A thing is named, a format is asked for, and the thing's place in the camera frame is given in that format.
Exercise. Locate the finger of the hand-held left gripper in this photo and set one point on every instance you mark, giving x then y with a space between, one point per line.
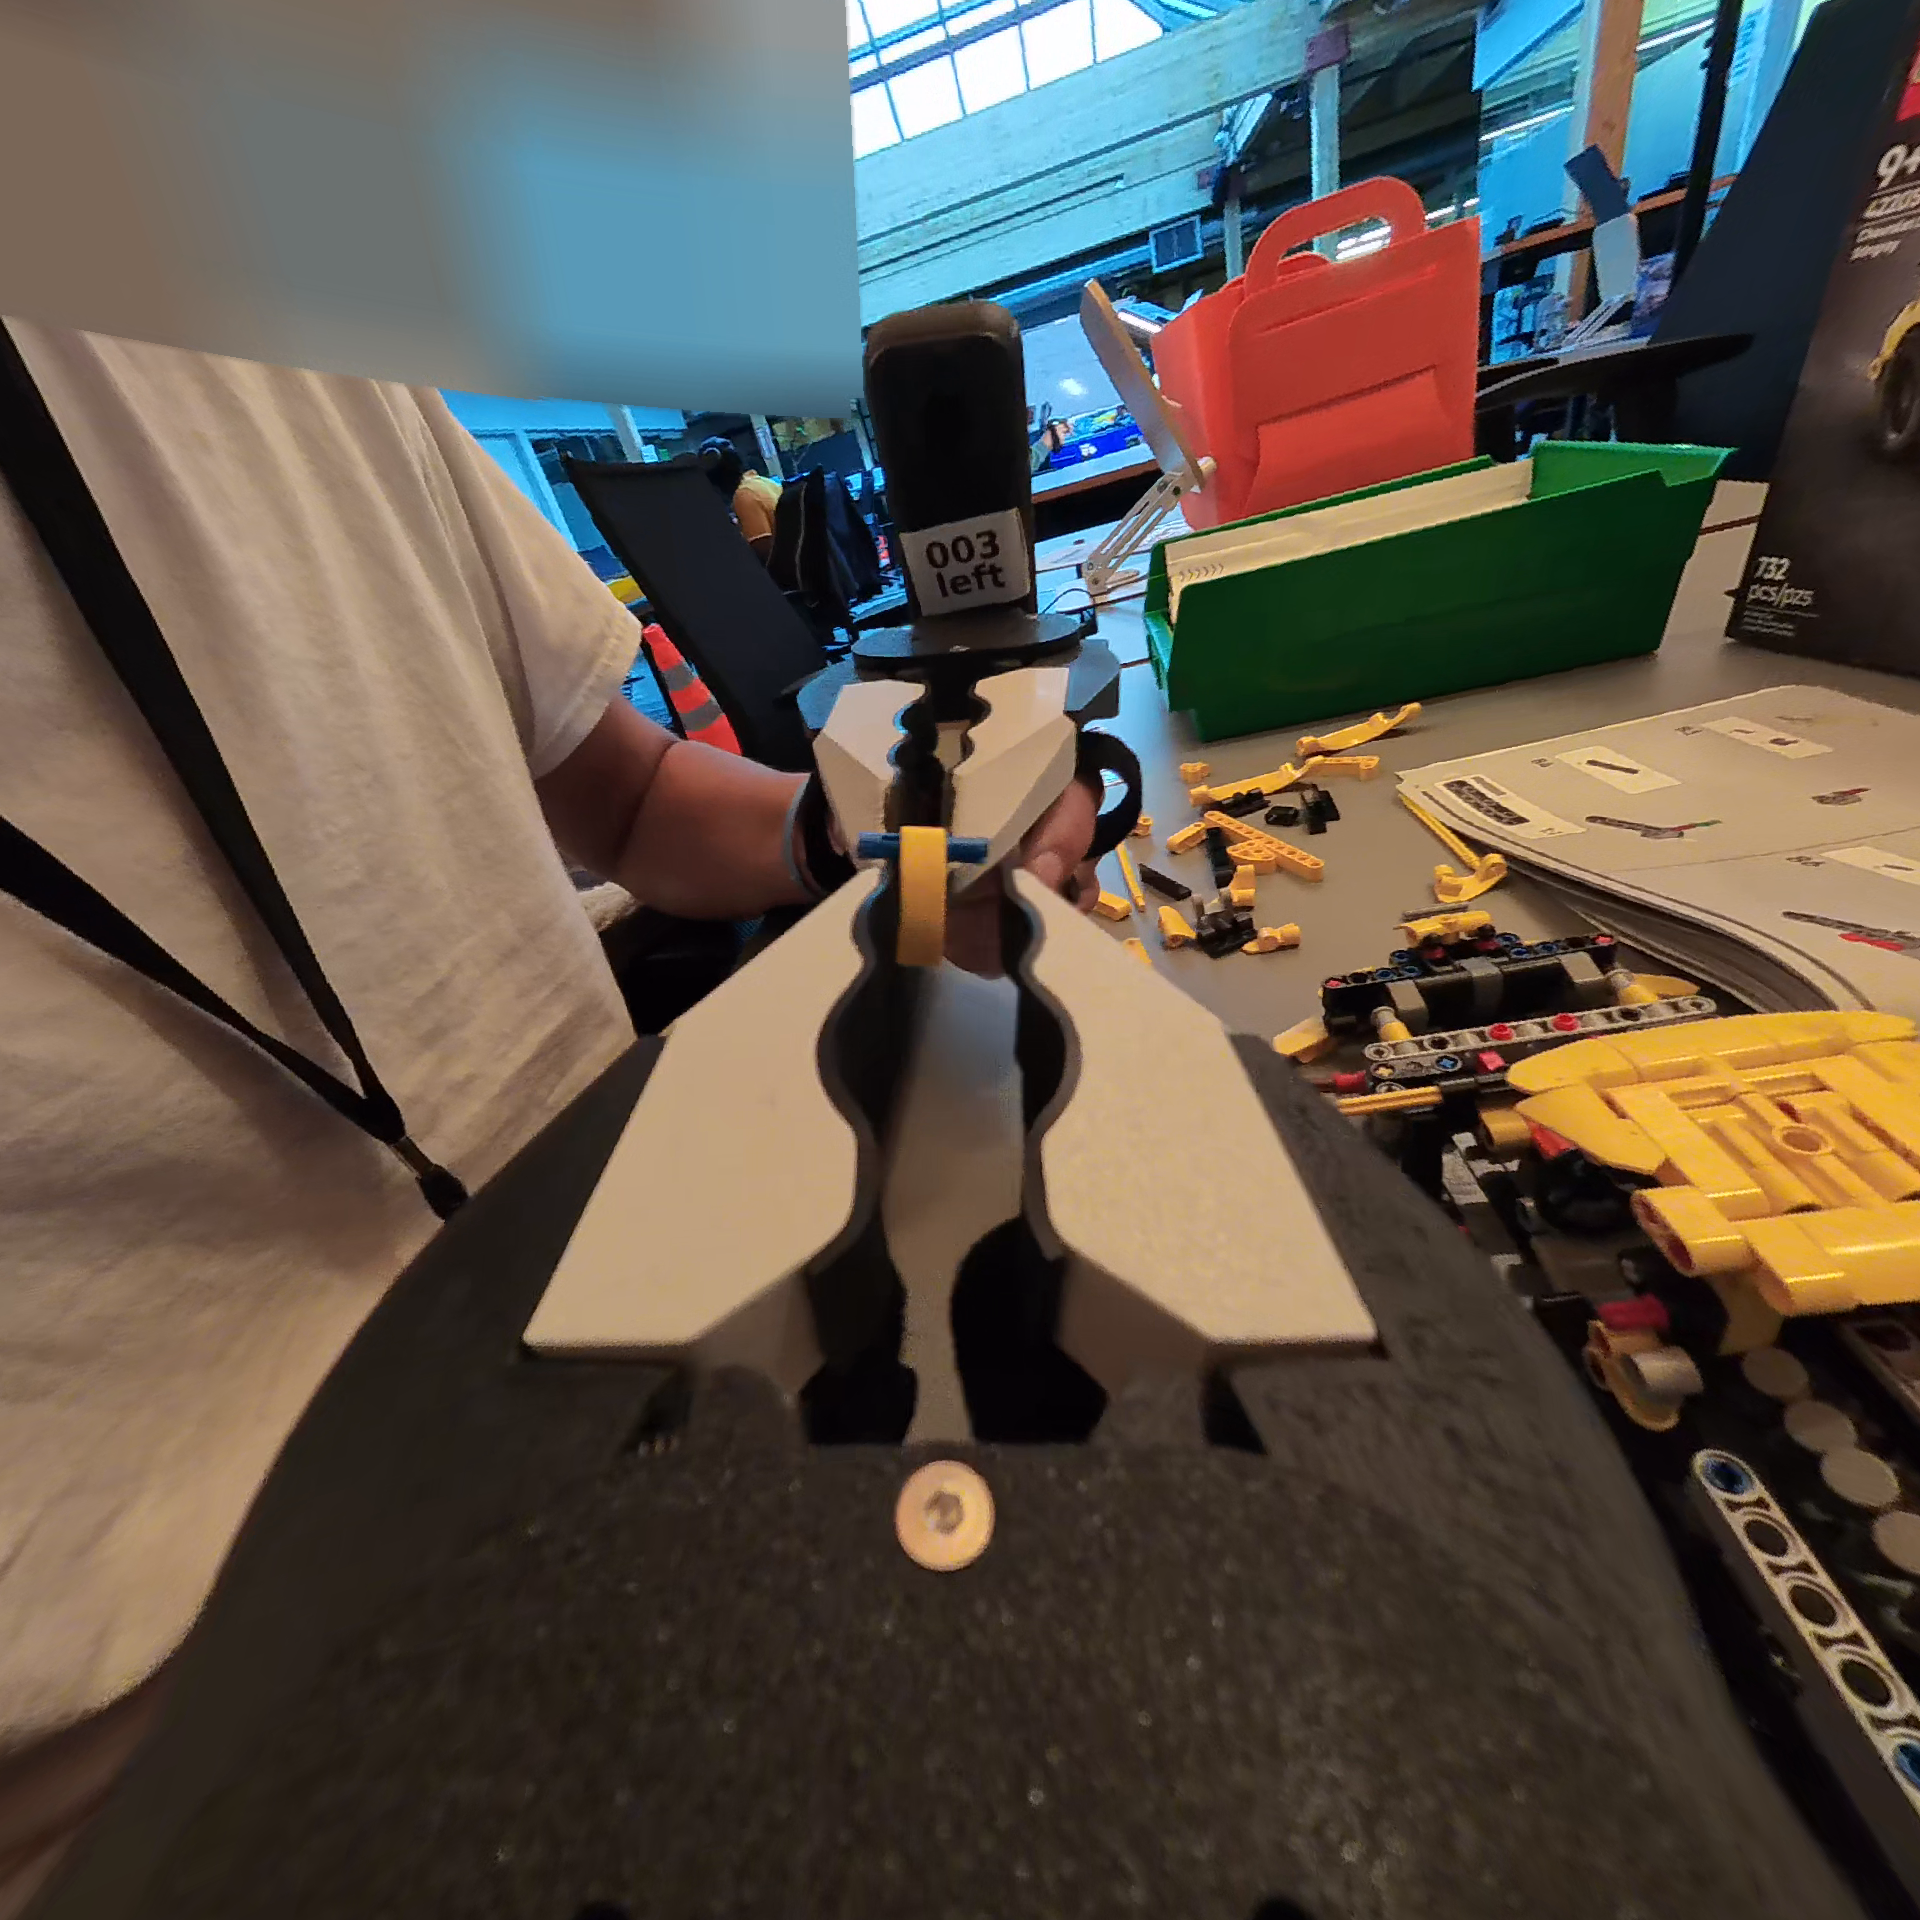
855 764
1020 764

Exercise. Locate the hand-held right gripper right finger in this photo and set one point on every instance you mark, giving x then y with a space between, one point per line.
1202 1200

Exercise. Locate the wooden board on stand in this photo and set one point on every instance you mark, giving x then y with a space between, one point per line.
1118 354

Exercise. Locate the pile of yellow brick pieces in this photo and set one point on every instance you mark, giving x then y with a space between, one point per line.
1260 848

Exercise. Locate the person's left forearm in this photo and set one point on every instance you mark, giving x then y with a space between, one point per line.
676 827

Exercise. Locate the green plastic bin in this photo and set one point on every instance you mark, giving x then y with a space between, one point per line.
1424 646

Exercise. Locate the blue connector pin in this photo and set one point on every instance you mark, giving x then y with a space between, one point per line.
878 848

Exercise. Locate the black floor lamp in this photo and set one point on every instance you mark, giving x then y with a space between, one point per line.
1711 119

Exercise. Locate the long yellow rod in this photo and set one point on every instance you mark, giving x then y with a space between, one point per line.
1442 832

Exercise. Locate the grey wristband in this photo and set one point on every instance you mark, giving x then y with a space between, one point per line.
798 840

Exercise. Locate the black office chair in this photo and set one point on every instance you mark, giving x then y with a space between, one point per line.
692 571

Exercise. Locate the yellow black brick car model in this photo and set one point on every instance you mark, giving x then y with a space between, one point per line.
1725 1125

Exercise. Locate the yellow curved fender brick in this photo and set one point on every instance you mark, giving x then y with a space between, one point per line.
1477 878

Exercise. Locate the yellow rounded beam piece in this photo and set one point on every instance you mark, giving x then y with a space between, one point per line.
918 902

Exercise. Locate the black partition panel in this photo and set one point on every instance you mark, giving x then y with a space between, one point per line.
1756 271

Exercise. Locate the open instruction booklet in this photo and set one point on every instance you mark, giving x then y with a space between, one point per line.
1725 781

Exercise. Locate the large paned window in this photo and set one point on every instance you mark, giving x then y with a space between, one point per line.
975 61

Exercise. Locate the dark toy car box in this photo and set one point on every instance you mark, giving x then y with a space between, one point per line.
1845 524

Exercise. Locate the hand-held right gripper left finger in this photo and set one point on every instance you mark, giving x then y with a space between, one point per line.
692 1200

